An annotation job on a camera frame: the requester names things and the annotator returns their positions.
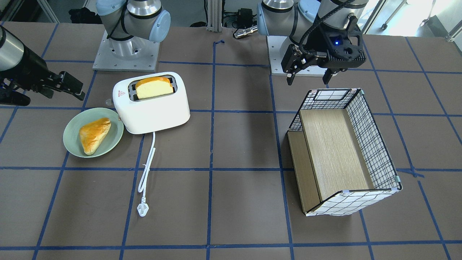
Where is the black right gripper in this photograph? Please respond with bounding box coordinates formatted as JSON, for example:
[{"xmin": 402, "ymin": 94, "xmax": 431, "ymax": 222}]
[{"xmin": 0, "ymin": 51, "xmax": 85, "ymax": 106}]

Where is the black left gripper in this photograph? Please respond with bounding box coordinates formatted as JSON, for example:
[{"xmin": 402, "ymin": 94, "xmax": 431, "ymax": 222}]
[{"xmin": 281, "ymin": 25, "xmax": 366, "ymax": 86}]

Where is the white toaster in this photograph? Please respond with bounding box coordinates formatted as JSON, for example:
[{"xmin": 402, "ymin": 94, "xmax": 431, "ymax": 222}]
[{"xmin": 112, "ymin": 72, "xmax": 191, "ymax": 134}]

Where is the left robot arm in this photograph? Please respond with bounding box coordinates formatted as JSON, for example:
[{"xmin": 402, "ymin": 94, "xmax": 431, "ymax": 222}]
[{"xmin": 257, "ymin": 0, "xmax": 368, "ymax": 85}]

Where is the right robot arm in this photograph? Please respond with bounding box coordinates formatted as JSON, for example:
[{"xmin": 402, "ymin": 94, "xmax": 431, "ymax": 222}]
[{"xmin": 1, "ymin": 0, "xmax": 171, "ymax": 106}]

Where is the toast slice in toaster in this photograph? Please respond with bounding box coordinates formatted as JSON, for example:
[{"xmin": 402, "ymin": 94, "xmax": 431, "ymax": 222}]
[{"xmin": 135, "ymin": 76, "xmax": 174, "ymax": 99}]

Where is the green plate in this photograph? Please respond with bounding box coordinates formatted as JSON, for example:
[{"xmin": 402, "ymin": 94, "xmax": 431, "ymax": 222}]
[{"xmin": 63, "ymin": 108, "xmax": 124, "ymax": 158}]

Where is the triangular golden bread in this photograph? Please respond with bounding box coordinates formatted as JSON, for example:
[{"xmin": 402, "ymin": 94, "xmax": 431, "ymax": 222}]
[{"xmin": 79, "ymin": 117, "xmax": 111, "ymax": 155}]

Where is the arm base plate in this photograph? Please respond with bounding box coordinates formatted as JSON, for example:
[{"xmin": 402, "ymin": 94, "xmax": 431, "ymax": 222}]
[
  {"xmin": 266, "ymin": 36, "xmax": 329, "ymax": 77},
  {"xmin": 93, "ymin": 32, "xmax": 160, "ymax": 73}
]

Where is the wire basket with checked cloth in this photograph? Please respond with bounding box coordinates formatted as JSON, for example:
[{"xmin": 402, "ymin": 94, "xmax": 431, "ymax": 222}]
[{"xmin": 287, "ymin": 88, "xmax": 403, "ymax": 217}]

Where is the aluminium frame post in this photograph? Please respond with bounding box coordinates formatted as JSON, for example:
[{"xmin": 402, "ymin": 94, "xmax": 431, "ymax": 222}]
[{"xmin": 204, "ymin": 0, "xmax": 225, "ymax": 34}]

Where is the white power cord with plug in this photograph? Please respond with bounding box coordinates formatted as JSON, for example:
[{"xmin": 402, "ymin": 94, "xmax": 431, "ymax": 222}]
[{"xmin": 136, "ymin": 131, "xmax": 157, "ymax": 217}]

